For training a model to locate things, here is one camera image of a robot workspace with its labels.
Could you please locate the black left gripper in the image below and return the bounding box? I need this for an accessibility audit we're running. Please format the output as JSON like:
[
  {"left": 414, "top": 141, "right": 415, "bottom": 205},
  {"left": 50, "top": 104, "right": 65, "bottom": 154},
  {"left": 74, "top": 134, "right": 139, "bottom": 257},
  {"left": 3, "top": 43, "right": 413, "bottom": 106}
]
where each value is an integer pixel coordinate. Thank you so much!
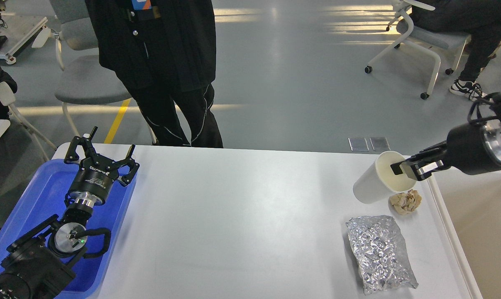
[{"left": 64, "top": 127, "right": 140, "bottom": 208}]

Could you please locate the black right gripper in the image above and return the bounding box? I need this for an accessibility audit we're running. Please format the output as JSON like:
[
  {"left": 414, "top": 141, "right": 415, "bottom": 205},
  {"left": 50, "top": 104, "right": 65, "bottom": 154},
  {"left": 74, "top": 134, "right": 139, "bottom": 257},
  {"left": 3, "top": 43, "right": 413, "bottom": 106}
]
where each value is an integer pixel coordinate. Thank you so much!
[{"left": 390, "top": 120, "right": 501, "bottom": 181}]

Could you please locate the white paper cup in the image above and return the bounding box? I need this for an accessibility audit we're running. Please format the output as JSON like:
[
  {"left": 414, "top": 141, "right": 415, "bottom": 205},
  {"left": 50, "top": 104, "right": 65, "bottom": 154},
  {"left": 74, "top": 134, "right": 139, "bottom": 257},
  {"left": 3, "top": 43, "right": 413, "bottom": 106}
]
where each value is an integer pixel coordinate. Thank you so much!
[{"left": 353, "top": 151, "right": 416, "bottom": 204}]

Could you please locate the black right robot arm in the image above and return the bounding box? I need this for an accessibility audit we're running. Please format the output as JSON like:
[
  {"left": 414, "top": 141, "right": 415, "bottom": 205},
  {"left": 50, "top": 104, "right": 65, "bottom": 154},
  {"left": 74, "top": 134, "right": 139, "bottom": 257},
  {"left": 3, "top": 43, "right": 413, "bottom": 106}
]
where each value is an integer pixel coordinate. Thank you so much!
[{"left": 390, "top": 92, "right": 501, "bottom": 181}]

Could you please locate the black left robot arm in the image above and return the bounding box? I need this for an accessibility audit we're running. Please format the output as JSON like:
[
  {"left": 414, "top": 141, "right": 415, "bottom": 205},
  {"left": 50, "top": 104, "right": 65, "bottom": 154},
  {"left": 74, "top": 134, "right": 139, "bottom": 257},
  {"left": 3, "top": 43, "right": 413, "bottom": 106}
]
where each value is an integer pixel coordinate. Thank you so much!
[{"left": 0, "top": 132, "right": 140, "bottom": 299}]

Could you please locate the crumpled beige paper ball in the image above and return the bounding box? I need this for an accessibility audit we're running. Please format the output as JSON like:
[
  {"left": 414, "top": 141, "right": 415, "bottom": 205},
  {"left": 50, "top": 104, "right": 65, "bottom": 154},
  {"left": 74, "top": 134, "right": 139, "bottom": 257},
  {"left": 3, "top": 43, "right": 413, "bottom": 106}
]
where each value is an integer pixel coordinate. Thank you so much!
[{"left": 389, "top": 189, "right": 423, "bottom": 215}]

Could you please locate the right metal floor plate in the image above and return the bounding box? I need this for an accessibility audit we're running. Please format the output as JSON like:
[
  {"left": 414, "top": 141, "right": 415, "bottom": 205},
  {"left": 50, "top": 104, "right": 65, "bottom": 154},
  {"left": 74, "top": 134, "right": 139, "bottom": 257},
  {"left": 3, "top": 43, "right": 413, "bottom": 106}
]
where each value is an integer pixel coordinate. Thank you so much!
[{"left": 369, "top": 137, "right": 390, "bottom": 152}]

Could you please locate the metal floor plate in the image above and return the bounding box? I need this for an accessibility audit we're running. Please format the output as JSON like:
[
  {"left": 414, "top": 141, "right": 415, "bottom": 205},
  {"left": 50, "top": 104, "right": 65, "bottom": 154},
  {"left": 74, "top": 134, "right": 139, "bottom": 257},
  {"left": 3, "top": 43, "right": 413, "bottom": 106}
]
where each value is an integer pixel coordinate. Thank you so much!
[
  {"left": 369, "top": 137, "right": 390, "bottom": 152},
  {"left": 348, "top": 137, "right": 370, "bottom": 152}
]

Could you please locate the left metal floor plate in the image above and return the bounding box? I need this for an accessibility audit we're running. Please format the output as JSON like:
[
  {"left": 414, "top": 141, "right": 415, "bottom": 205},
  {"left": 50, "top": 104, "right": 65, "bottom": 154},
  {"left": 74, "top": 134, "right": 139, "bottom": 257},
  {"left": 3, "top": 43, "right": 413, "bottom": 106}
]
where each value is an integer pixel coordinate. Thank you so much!
[{"left": 348, "top": 137, "right": 370, "bottom": 152}]

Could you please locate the blue plastic tray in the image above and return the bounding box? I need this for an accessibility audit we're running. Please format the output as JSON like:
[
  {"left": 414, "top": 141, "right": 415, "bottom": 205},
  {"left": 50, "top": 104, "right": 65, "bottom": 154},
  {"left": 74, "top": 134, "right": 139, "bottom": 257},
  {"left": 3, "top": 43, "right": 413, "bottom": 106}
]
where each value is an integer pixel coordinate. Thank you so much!
[{"left": 0, "top": 159, "right": 136, "bottom": 299}]

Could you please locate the white plastic bin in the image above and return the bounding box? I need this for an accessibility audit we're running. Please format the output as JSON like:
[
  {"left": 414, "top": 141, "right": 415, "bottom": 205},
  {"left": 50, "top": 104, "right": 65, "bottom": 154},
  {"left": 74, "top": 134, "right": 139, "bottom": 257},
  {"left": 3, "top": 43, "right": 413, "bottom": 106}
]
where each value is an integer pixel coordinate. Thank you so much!
[{"left": 434, "top": 168, "right": 501, "bottom": 299}]

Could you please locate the crumpled silver foil bag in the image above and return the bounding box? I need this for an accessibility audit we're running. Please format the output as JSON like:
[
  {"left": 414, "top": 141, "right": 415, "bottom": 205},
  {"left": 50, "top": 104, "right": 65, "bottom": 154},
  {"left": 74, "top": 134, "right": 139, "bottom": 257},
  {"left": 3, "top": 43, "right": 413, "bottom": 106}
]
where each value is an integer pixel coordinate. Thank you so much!
[{"left": 345, "top": 215, "right": 419, "bottom": 295}]

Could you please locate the white wheeled office chair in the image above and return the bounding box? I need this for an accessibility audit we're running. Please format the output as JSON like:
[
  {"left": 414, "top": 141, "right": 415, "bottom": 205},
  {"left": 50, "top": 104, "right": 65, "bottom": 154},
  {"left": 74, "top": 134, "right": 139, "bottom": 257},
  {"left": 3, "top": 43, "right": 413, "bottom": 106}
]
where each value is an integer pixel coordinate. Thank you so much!
[{"left": 364, "top": 0, "right": 469, "bottom": 100}]

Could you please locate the white chair at left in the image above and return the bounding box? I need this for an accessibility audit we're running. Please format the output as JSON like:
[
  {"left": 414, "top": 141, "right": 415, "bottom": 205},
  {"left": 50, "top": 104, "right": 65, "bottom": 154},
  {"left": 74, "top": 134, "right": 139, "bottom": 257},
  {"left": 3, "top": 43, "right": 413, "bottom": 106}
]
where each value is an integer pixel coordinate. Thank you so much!
[{"left": 0, "top": 66, "right": 57, "bottom": 161}]

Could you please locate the standing person in black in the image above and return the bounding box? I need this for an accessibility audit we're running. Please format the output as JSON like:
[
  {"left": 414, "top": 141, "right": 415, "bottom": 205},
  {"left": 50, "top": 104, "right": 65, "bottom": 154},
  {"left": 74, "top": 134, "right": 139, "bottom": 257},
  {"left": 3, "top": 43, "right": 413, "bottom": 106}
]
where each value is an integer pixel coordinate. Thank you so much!
[{"left": 85, "top": 0, "right": 223, "bottom": 148}]

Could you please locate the seated person in black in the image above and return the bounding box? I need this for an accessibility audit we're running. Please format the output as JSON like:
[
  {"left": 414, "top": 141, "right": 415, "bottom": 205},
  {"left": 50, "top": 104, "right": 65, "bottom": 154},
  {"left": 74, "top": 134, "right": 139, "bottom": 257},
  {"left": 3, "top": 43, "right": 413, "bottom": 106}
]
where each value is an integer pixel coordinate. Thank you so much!
[{"left": 411, "top": 0, "right": 501, "bottom": 100}]

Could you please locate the grey chair white frame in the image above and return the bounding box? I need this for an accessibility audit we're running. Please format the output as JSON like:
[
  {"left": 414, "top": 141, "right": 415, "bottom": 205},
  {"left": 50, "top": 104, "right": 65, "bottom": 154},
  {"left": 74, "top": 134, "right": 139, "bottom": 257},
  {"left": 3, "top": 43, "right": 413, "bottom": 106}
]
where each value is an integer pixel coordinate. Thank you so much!
[{"left": 32, "top": 0, "right": 131, "bottom": 136}]

